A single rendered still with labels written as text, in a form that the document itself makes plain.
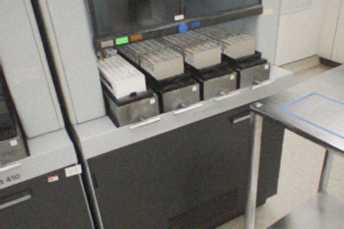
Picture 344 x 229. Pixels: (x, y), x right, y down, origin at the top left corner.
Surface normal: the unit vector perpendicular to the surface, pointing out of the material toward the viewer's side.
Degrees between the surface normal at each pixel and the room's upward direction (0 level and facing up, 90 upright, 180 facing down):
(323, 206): 0
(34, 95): 90
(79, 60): 90
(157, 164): 90
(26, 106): 90
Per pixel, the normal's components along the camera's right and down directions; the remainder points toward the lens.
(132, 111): 0.46, 0.41
